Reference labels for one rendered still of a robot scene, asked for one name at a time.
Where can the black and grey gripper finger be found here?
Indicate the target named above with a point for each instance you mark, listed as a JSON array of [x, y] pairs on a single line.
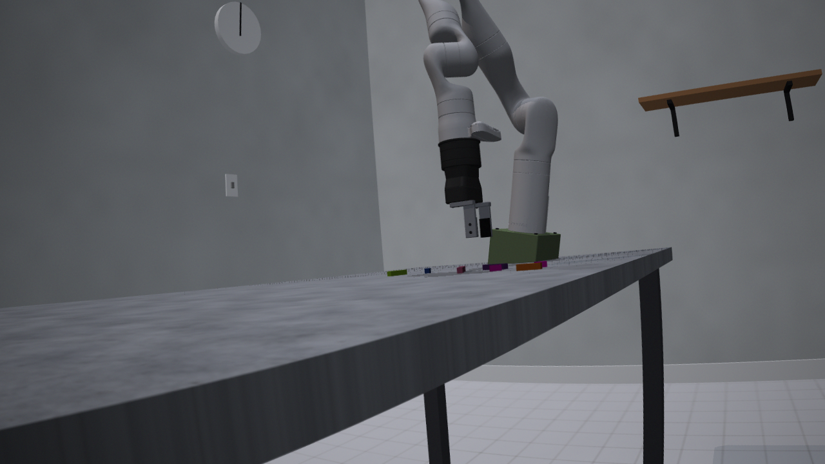
[[485, 219], [471, 224]]

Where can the orange rod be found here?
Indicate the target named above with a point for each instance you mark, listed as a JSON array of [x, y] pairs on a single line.
[[532, 266]]

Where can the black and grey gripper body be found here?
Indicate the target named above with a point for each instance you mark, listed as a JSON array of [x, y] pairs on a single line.
[[459, 142]]

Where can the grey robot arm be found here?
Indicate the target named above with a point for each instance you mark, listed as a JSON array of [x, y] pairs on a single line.
[[480, 43]]

